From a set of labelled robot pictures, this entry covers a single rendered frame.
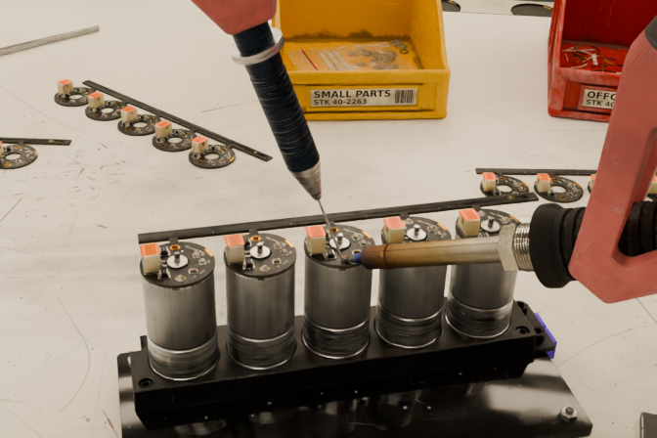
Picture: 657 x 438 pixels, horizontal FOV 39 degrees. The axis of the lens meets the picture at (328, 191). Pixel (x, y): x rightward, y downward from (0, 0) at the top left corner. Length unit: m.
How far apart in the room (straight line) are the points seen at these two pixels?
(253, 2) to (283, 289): 0.11
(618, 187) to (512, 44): 0.43
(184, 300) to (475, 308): 0.11
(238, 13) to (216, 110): 0.30
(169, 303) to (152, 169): 0.19
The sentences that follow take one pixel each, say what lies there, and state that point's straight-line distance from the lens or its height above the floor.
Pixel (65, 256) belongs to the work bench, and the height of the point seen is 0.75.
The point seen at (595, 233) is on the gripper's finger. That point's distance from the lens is 0.25.
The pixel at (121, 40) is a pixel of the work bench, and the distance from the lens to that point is 0.66.
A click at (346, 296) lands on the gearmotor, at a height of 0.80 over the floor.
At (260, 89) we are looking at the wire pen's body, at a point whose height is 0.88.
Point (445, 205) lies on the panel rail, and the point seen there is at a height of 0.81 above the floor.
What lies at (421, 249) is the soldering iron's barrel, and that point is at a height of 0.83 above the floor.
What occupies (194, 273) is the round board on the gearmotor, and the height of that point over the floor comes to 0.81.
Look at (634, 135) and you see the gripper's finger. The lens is 0.22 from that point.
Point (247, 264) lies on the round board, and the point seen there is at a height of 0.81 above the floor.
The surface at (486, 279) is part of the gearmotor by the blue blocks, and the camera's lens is 0.34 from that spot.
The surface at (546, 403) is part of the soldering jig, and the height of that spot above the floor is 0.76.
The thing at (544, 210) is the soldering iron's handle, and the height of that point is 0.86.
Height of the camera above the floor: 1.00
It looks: 31 degrees down
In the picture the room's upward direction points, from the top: 2 degrees clockwise
